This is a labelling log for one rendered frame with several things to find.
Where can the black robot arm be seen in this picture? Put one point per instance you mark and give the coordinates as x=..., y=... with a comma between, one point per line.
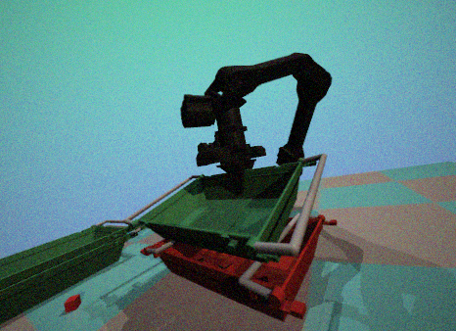
x=235, y=82

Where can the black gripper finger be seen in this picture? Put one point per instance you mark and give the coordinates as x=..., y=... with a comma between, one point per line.
x=236, y=172
x=249, y=164

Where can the red plastic tray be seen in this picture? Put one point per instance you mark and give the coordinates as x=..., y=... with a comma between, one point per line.
x=284, y=277

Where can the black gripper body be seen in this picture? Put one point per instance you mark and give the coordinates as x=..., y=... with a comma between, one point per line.
x=232, y=140

